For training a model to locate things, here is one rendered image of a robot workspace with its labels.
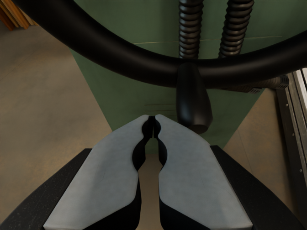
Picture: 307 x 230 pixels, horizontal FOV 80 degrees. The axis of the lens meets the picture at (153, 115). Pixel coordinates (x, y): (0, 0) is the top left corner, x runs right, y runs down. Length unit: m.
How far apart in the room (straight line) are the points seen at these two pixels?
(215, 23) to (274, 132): 0.76
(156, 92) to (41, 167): 0.70
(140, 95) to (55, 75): 0.92
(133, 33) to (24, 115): 0.95
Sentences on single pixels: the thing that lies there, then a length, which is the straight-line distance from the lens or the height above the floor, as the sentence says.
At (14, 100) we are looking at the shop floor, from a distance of 1.33.
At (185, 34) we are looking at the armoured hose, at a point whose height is 0.69.
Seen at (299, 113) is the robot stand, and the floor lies 0.19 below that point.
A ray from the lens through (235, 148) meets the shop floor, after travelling 0.93.
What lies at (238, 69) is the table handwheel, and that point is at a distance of 0.18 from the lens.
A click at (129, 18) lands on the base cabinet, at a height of 0.64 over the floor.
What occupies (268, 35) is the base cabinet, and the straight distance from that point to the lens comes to 0.42.
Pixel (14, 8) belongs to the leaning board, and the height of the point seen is 0.15.
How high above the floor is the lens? 0.81
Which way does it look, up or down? 58 degrees down
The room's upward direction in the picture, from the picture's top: 6 degrees counter-clockwise
